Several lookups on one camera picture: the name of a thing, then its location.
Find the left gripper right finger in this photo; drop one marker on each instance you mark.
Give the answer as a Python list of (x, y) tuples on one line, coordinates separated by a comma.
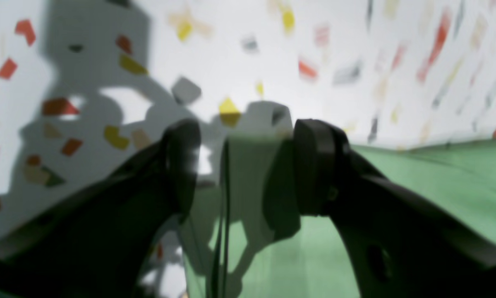
[(400, 244)]

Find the light green T-shirt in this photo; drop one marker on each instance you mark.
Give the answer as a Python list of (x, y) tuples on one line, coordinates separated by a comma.
[(245, 237)]

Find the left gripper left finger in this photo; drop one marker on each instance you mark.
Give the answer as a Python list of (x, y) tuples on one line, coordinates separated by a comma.
[(93, 244)]

